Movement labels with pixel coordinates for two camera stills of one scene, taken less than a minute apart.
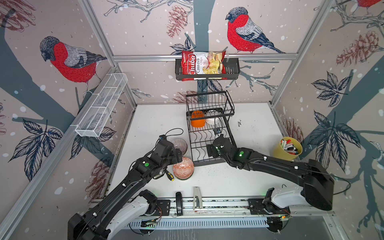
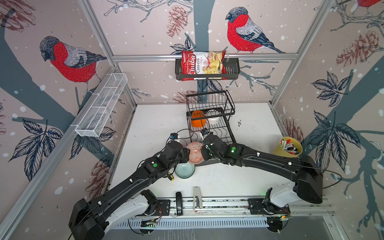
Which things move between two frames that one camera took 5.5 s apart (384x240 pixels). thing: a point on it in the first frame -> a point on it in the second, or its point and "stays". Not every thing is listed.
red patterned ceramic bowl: (184, 170) -> (196, 155)
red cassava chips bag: (202, 65) stays
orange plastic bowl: (198, 123) stays
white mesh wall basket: (89, 125) stays
